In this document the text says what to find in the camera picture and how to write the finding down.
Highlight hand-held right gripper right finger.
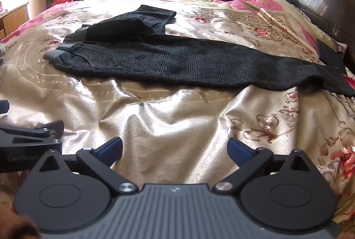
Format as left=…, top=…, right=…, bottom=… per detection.
left=213, top=137, right=319, bottom=195

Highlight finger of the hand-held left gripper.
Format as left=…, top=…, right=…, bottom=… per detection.
left=0, top=100, right=10, bottom=117
left=0, top=120, right=65, bottom=148

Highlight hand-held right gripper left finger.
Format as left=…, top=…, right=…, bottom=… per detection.
left=32, top=137, right=139, bottom=195

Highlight dark grey pants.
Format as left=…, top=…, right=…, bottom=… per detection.
left=46, top=4, right=355, bottom=97

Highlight floral satin bedspread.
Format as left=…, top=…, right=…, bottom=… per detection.
left=0, top=0, right=355, bottom=228

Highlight wooden cabinet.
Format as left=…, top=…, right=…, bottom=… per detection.
left=0, top=2, right=30, bottom=40

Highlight dark flat notebook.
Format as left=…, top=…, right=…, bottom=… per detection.
left=316, top=39, right=347, bottom=74

